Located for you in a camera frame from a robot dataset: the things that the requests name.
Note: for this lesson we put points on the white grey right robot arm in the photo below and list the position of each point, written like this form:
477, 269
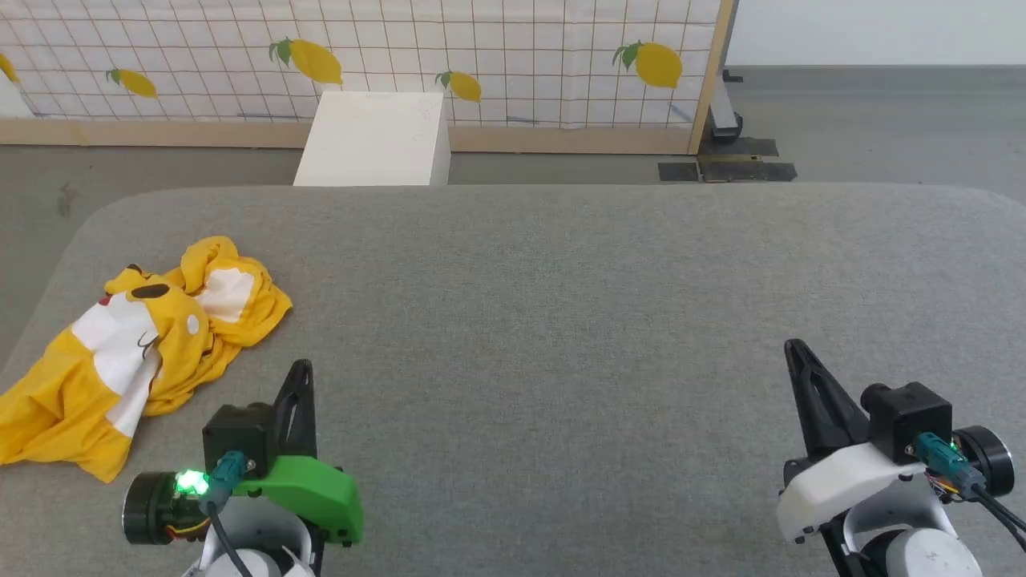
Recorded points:
922, 553

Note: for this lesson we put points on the white rectangular box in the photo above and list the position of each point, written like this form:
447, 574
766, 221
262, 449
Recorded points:
373, 140

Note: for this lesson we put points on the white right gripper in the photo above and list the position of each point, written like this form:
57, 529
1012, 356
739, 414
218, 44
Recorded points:
842, 485

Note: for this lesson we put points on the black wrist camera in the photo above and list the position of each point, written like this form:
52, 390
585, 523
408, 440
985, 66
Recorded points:
236, 433
910, 417

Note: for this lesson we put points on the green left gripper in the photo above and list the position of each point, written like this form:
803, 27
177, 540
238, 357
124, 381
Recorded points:
313, 489

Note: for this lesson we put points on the yellow cartoon print shirt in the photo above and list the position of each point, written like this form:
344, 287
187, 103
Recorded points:
120, 344

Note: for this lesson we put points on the lemon print partition screen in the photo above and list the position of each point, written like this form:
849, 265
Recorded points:
200, 48

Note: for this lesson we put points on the black floor base plate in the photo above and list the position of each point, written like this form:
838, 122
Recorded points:
725, 170

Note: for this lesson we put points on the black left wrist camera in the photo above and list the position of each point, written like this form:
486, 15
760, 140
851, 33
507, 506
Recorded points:
236, 433

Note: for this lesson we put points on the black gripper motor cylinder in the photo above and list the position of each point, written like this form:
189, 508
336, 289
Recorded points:
148, 509
990, 457

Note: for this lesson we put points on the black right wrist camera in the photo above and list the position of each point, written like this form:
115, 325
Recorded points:
910, 417

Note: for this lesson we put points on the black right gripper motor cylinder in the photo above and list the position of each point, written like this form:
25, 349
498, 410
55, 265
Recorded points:
990, 457

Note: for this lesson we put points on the grey fabric sofa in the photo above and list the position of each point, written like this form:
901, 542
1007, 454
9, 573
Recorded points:
545, 320

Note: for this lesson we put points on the grey metal screen stand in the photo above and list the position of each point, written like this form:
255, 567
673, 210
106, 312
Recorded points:
721, 112

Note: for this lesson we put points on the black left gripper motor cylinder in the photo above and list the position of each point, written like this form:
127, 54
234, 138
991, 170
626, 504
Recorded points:
148, 509

